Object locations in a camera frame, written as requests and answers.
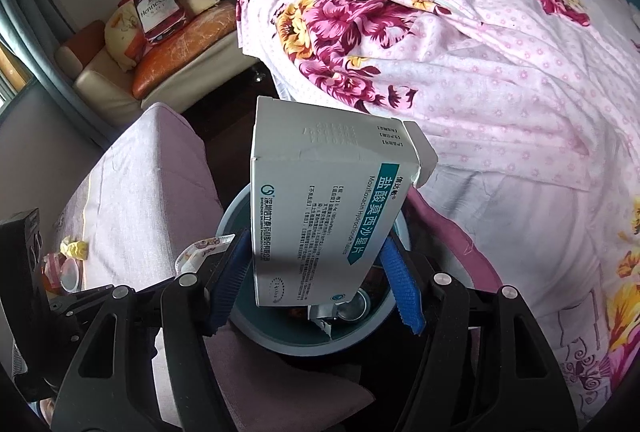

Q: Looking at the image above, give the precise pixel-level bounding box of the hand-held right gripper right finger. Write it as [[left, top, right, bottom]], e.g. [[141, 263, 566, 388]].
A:
[[379, 244, 571, 432]]

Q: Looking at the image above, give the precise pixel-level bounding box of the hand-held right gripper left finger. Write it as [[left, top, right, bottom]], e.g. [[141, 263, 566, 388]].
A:
[[50, 229, 251, 432]]

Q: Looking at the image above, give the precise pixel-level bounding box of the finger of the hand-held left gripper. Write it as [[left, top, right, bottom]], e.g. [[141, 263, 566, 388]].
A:
[[47, 284, 121, 338]]

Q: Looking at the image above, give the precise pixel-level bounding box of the teal trash bin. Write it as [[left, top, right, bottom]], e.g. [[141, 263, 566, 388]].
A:
[[215, 184, 416, 358]]

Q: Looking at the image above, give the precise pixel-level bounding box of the white medicine box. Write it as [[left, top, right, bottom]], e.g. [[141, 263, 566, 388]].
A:
[[250, 96, 440, 309]]

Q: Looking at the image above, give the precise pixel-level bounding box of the pink cup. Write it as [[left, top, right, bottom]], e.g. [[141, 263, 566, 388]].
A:
[[44, 254, 81, 293]]

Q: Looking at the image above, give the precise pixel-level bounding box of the crumpled yellow wrapper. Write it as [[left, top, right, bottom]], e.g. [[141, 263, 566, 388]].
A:
[[59, 236, 90, 260]]

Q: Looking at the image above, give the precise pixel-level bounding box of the lavender cloth-covered bench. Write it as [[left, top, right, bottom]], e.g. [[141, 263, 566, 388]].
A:
[[50, 102, 376, 432]]

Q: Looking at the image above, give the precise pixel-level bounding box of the cream sofa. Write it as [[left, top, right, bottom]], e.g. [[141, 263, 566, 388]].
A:
[[54, 0, 261, 113]]

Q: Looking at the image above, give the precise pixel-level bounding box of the pink floral blanket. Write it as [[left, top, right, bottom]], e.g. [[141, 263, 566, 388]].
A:
[[235, 0, 640, 432]]

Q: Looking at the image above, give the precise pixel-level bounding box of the orange seat cushion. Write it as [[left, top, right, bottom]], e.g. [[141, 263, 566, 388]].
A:
[[131, 4, 238, 100]]

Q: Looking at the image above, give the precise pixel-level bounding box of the blue curtain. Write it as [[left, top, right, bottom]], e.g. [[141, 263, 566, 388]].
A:
[[0, 0, 111, 147]]

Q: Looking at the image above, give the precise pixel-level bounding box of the floral pillow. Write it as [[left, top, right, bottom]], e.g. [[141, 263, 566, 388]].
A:
[[104, 4, 151, 72]]

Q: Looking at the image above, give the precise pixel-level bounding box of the red bottle-print bag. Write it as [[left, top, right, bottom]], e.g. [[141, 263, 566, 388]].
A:
[[131, 0, 188, 43]]

